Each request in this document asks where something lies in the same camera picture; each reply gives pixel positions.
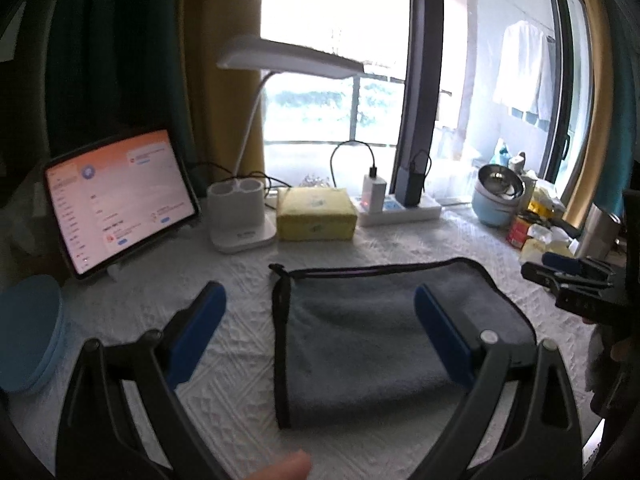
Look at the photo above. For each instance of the white power strip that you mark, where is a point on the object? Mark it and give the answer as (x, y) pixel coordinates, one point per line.
(400, 212)

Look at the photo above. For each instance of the pile of yellow food packets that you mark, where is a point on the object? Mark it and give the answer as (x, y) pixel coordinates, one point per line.
(547, 230)

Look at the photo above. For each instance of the dark green curtain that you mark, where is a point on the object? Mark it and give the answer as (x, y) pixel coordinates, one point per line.
(125, 45)

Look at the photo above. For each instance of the yellow tissue pack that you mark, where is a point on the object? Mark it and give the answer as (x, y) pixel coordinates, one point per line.
(316, 214)

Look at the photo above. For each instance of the person's left hand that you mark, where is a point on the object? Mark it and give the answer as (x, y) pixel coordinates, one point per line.
(280, 467)

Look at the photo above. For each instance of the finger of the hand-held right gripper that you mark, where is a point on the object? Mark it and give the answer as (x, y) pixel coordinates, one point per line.
(537, 274)
(560, 261)

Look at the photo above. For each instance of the white desk lamp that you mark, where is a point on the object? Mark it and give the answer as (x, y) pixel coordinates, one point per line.
(240, 215)

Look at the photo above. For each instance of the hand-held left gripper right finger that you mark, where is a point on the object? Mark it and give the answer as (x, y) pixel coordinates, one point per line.
(440, 335)

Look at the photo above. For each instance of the hanging white shirt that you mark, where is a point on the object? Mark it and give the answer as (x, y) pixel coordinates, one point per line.
(522, 70)

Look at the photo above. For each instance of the grey towel with black trim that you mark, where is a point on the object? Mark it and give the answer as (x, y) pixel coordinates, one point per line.
(360, 330)

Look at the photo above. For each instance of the round blue container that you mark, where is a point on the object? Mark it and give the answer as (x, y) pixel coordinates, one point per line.
(27, 332)

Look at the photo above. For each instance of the tablet with lit screen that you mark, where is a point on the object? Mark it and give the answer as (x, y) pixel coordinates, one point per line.
(120, 200)

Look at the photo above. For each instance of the blue bottle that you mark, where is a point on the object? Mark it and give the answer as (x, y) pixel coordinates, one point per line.
(502, 152)

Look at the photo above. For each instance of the white quilted tablecloth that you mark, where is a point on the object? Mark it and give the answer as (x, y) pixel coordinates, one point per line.
(240, 280)

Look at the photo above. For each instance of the red can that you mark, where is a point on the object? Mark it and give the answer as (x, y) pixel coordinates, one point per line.
(518, 232)

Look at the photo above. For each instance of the light blue cooking pot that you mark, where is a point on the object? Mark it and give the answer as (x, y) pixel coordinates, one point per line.
(495, 202)

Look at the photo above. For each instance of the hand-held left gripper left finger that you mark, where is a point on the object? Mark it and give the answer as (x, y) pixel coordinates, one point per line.
(200, 330)

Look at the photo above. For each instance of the yellow curtain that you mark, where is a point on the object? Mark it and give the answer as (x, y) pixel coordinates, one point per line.
(225, 120)

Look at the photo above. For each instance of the white charger plug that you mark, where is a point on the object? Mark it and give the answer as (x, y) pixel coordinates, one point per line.
(374, 191)

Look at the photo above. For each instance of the white tablet stand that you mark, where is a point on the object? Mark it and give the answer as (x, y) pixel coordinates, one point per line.
(172, 237)

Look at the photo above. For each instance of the black power adapter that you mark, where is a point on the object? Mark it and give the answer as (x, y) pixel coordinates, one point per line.
(411, 185)

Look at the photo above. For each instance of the steel tumbler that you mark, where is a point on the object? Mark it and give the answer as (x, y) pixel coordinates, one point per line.
(597, 232)

